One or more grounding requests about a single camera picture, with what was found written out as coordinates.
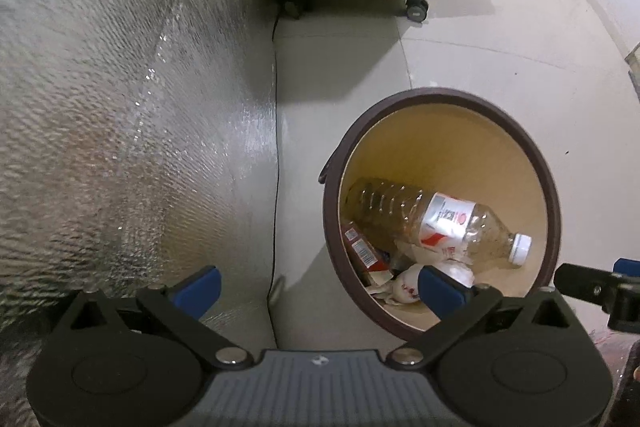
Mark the yellow trash bin brown rim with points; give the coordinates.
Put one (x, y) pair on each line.
(433, 183)

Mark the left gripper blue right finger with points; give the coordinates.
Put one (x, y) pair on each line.
(459, 309)

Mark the white plastic bag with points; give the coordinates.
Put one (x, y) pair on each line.
(443, 287)

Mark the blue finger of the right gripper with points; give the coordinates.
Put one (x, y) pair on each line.
(586, 284)
(627, 267)

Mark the red cigarette box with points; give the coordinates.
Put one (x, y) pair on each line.
(368, 262)

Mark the clear plastic water bottle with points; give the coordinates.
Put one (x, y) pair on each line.
(455, 229)

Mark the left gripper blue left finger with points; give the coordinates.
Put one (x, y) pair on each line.
(178, 309)

